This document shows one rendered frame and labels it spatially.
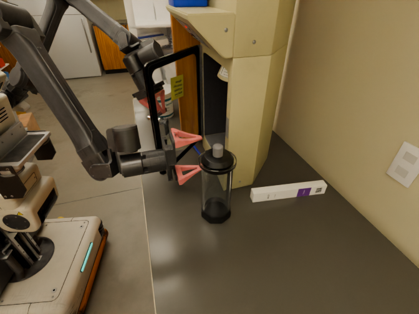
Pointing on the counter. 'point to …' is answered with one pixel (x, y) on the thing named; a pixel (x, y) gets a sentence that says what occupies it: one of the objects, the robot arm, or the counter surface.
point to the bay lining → (214, 98)
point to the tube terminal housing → (253, 79)
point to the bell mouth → (223, 74)
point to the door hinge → (201, 88)
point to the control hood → (209, 26)
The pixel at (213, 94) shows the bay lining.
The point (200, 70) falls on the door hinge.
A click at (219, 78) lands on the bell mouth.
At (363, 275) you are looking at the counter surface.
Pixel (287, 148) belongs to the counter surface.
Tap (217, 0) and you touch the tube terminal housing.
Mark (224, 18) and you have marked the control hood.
